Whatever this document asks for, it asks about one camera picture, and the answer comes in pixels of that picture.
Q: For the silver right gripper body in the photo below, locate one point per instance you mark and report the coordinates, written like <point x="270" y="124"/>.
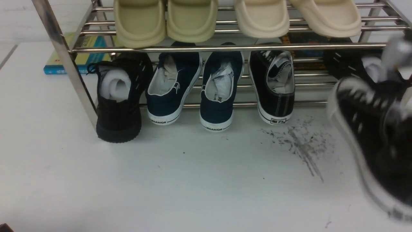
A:
<point x="396" y="55"/>

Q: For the black laced sneaker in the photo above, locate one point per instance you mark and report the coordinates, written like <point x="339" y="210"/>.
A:
<point x="272" y="76"/>
<point x="377" y="128"/>

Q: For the stainless steel shoe rack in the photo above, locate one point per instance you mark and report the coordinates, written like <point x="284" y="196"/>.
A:
<point x="383" y="16"/>

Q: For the black knit right shoe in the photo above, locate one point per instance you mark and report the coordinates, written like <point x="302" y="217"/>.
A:
<point x="360" y="63"/>

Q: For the black knit shoe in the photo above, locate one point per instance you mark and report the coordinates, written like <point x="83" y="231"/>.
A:
<point x="360" y="63"/>
<point x="121" y="83"/>

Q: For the cream right slipper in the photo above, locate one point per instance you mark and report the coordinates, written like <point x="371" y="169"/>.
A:
<point x="331" y="18"/>

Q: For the cream slipper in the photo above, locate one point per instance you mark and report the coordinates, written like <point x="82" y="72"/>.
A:
<point x="331" y="18"/>
<point x="262" y="18"/>

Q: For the cream left slipper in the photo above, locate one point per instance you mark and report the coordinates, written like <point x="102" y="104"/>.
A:
<point x="262" y="18"/>

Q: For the navy canvas right shoe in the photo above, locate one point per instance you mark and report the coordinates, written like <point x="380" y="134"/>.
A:
<point x="221" y="73"/>

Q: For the navy canvas shoe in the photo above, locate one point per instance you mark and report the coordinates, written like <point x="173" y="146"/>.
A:
<point x="221" y="73"/>
<point x="173" y="79"/>

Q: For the navy canvas left shoe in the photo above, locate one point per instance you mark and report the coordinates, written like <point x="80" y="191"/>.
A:
<point x="173" y="79"/>

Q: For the black knit left shoe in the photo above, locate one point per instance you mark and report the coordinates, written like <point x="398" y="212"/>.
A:
<point x="121" y="83"/>

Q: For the blue yellow book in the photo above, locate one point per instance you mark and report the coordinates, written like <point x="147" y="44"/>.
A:
<point x="54" y="65"/>

